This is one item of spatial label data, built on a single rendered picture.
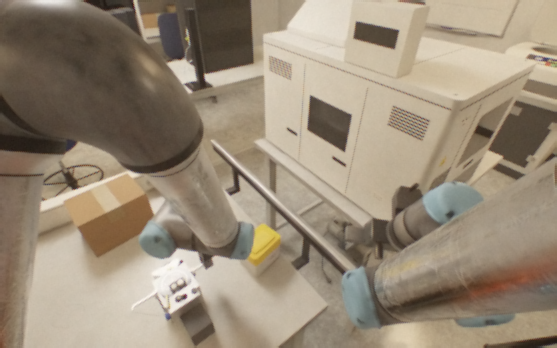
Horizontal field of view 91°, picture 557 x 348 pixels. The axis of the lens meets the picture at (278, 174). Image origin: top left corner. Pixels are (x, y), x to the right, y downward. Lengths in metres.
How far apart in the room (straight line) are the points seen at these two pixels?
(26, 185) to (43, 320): 0.80
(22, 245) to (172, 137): 0.18
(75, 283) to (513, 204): 1.11
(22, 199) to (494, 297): 0.39
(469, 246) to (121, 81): 0.27
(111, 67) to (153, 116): 0.05
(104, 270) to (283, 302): 0.60
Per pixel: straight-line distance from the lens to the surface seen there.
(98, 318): 1.03
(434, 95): 0.86
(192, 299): 0.83
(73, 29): 0.26
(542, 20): 3.71
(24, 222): 0.35
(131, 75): 0.25
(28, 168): 0.34
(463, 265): 0.24
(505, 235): 0.21
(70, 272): 1.18
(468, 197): 0.48
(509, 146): 3.42
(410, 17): 0.88
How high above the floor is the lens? 1.72
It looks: 39 degrees down
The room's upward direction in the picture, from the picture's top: 1 degrees clockwise
